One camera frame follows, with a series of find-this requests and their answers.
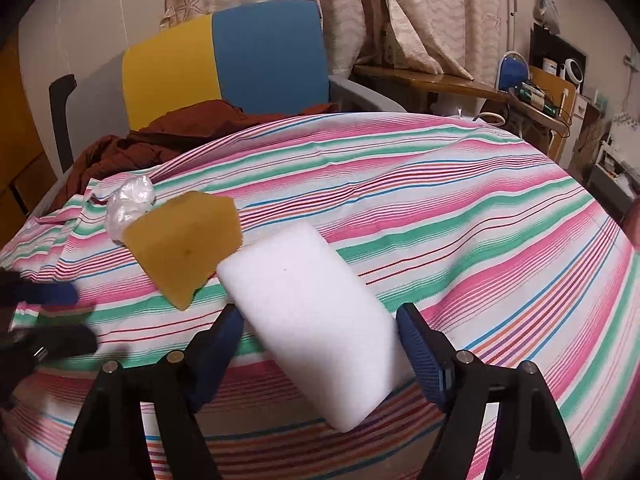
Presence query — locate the black shelf unit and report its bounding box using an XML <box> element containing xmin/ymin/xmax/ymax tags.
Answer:
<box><xmin>529</xmin><ymin>22</ymin><xmax>587</xmax><ymax>81</ymax></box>

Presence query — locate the beige patterned curtain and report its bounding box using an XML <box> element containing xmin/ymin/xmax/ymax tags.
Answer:
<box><xmin>160</xmin><ymin>0</ymin><xmax>518</xmax><ymax>81</ymax></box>

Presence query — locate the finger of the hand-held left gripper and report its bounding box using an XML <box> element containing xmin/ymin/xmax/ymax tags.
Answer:
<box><xmin>0</xmin><ymin>271</ymin><xmax>79</xmax><ymax>309</ymax></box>
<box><xmin>0</xmin><ymin>324</ymin><xmax>99</xmax><ymax>367</ymax></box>

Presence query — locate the white sponge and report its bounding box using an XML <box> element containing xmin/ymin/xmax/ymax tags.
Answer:
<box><xmin>216</xmin><ymin>222</ymin><xmax>418</xmax><ymax>433</ymax></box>

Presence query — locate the yellow sponge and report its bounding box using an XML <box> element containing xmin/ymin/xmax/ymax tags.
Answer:
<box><xmin>124</xmin><ymin>191</ymin><xmax>244</xmax><ymax>311</ymax></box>

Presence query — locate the white storage rack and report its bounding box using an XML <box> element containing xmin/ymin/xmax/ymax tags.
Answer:
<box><xmin>590</xmin><ymin>115</ymin><xmax>640</xmax><ymax>202</ymax></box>

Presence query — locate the white round fan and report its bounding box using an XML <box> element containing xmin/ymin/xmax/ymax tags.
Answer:
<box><xmin>564</xmin><ymin>57</ymin><xmax>587</xmax><ymax>93</ymax></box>

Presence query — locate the grey yellow blue chair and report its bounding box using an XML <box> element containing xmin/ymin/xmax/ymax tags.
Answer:
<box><xmin>47</xmin><ymin>0</ymin><xmax>408</xmax><ymax>201</ymax></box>

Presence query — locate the wooden desk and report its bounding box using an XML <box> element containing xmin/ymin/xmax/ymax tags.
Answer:
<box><xmin>350</xmin><ymin>62</ymin><xmax>571</xmax><ymax>137</ymax></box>

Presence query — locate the hanging plastic bag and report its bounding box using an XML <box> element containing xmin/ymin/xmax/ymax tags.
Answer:
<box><xmin>532</xmin><ymin>0</ymin><xmax>563</xmax><ymax>36</ymax></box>

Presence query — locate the pink green striped cloth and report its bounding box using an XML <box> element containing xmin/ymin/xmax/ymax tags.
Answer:
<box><xmin>0</xmin><ymin>110</ymin><xmax>640</xmax><ymax>480</ymax></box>

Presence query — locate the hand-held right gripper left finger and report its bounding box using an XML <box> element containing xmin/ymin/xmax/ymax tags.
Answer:
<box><xmin>56</xmin><ymin>304</ymin><xmax>246</xmax><ymax>480</ymax></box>

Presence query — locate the black green device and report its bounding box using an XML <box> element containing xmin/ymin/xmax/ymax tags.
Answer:
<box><xmin>517</xmin><ymin>82</ymin><xmax>557</xmax><ymax>112</ymax></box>

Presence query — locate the dark red cloth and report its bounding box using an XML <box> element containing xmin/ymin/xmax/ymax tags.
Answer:
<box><xmin>55</xmin><ymin>100</ymin><xmax>341</xmax><ymax>208</ymax></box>

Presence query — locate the wooden cabinet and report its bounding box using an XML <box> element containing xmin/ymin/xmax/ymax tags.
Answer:
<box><xmin>0</xmin><ymin>25</ymin><xmax>56</xmax><ymax>221</ymax></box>

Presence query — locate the clear plastic bag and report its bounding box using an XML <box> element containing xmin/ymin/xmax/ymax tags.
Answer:
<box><xmin>104</xmin><ymin>176</ymin><xmax>156</xmax><ymax>247</ymax></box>

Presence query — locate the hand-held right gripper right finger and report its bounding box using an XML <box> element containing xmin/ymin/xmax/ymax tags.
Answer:
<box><xmin>395</xmin><ymin>302</ymin><xmax>583</xmax><ymax>480</ymax></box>

